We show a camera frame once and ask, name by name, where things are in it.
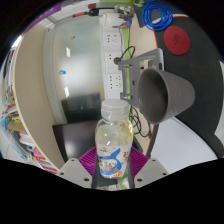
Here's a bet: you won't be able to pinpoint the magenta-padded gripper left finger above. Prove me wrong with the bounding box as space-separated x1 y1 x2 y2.
55 147 100 189

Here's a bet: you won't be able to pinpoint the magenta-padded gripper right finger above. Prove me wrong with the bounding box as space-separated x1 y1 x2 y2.
126 146 170 189

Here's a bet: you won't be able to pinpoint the clear printed-label water bottle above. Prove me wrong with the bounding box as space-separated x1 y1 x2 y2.
94 98 134 179

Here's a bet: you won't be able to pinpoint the white paper sheet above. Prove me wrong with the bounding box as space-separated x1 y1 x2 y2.
149 116 220 175

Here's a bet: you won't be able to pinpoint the grey ribbed cup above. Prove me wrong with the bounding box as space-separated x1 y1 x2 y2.
137 68 197 125

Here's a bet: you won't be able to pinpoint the grey metal laptop stand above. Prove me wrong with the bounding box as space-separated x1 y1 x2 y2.
118 47 165 108

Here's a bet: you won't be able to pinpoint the black red-edged desk mat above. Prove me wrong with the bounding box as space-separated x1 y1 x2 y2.
145 13 224 160

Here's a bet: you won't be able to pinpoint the flat round red coaster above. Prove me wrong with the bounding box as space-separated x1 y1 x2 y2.
163 25 192 56

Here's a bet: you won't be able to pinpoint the ceiling lights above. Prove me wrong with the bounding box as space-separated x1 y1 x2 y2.
11 34 24 50

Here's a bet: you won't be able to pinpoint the white ceramic jar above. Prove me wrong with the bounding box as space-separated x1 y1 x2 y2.
98 12 118 27

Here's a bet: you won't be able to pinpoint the white wall socket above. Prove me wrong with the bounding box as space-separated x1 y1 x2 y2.
106 73 125 92
104 50 123 70
102 30 122 47

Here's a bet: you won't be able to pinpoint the coiled blue cable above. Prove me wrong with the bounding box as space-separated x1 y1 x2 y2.
142 0 174 32

